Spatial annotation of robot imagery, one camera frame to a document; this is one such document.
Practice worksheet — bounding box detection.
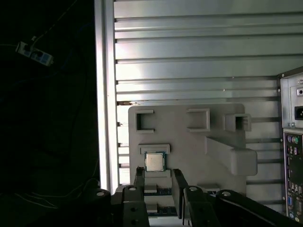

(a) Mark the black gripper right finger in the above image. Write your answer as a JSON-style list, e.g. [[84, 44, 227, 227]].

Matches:
[[172, 168, 303, 227]]

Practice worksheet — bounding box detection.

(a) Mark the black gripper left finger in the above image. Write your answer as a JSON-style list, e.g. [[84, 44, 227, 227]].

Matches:
[[91, 166, 150, 227]]

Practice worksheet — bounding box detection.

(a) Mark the silver green CPU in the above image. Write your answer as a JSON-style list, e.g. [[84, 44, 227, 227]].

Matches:
[[144, 151, 169, 171]]

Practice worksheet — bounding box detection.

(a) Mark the grey parts rack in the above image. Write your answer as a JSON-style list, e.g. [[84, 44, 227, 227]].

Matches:
[[127, 103, 258, 218]]

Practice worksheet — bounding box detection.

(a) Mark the black open PC case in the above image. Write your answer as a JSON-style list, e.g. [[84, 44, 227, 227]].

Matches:
[[276, 66, 303, 224]]

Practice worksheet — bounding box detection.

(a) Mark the grey power supply unit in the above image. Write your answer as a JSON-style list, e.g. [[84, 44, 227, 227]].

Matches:
[[280, 78, 303, 130]]

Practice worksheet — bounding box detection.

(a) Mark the white power strip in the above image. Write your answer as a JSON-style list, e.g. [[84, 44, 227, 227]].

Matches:
[[15, 41, 54, 66]]

